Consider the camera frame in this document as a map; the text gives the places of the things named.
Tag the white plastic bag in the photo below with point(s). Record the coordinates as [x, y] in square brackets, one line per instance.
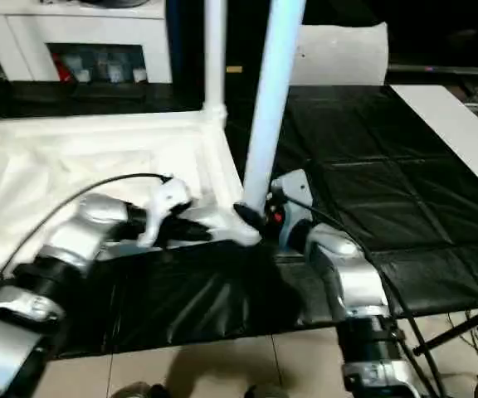
[343, 54]

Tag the white flat board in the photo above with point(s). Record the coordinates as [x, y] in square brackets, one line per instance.
[463, 133]

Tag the black work mat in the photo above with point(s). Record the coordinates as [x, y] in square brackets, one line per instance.
[388, 215]

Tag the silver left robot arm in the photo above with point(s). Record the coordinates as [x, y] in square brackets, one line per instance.
[81, 236]

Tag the white plastic table leg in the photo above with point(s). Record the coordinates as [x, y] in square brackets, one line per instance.
[272, 91]
[215, 54]

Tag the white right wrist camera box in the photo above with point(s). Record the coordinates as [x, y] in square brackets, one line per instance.
[293, 195]

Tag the white plastic table top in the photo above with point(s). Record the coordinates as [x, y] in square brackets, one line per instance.
[73, 157]

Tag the black stand leg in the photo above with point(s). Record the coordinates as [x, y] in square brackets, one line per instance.
[463, 330]

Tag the white cabinet with glass doors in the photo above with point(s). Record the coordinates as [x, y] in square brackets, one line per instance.
[23, 37]

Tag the small tan label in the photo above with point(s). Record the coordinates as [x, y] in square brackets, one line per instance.
[234, 70]

